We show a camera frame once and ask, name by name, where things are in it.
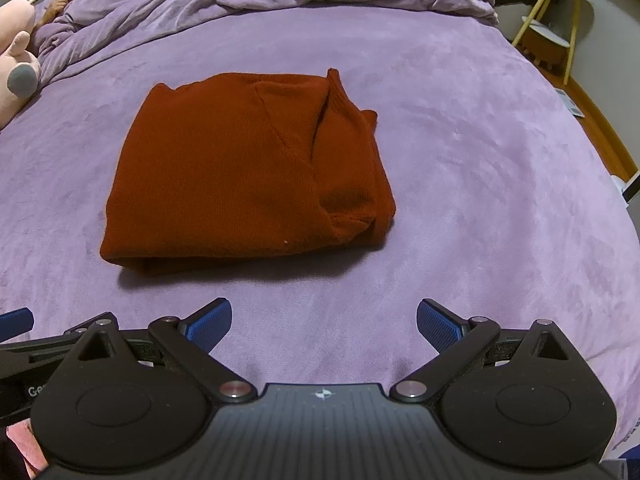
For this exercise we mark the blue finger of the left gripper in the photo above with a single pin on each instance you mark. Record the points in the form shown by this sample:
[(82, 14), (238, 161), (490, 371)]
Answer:
[(15, 323)]

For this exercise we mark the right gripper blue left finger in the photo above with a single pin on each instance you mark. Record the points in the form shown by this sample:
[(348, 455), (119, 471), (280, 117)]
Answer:
[(186, 344)]

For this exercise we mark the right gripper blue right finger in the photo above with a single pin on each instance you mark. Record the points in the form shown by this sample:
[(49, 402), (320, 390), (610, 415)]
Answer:
[(461, 346)]

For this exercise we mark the red knit cardigan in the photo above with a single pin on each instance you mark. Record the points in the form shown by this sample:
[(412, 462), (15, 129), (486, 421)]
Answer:
[(242, 167)]

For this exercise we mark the purple bed sheet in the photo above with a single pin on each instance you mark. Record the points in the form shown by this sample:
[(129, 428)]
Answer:
[(504, 208)]

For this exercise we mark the pink plush pig toy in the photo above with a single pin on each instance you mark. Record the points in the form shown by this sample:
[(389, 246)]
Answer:
[(20, 69)]

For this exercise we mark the brown plush toy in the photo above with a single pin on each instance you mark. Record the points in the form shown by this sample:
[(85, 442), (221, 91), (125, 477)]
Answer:
[(54, 9)]

